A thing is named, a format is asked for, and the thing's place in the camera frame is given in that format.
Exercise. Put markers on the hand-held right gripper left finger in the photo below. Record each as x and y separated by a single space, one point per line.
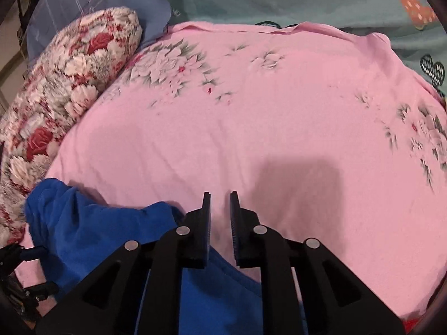
204 232

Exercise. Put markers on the blue and red pants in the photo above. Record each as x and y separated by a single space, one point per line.
104 237

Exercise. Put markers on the pink floral blanket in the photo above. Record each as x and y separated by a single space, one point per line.
262 139

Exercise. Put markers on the red and white floral pillow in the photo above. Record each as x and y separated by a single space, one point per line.
59 94

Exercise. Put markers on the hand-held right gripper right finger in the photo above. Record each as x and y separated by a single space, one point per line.
237 232

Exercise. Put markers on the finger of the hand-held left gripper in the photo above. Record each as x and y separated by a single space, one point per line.
43 289
33 252

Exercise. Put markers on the blue plaid pillow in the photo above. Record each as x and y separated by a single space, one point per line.
94 3

